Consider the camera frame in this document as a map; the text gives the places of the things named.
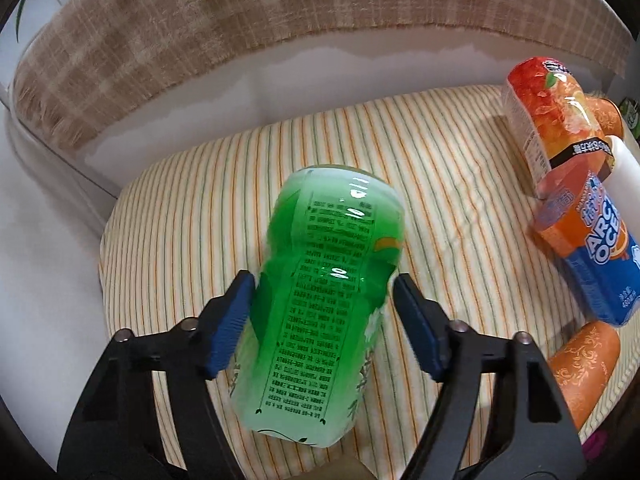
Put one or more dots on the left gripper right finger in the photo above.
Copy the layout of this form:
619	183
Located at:
530	431

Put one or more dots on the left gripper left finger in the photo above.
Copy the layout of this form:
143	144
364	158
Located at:
146	412

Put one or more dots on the green plastic bottle cup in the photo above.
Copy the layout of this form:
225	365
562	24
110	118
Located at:
334	241

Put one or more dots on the near orange cup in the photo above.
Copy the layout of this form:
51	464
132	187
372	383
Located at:
583	367

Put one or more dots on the orange cup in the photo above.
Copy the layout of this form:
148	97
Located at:
607	115
583	367

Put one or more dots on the white paper cup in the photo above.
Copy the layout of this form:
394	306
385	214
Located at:
623	182

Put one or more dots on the far orange cup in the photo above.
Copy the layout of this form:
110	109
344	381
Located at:
607	115

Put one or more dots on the striped yellow bed cover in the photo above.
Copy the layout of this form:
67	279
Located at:
181	231

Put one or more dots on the plaid brown blanket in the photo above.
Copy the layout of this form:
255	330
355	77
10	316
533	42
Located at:
97	61

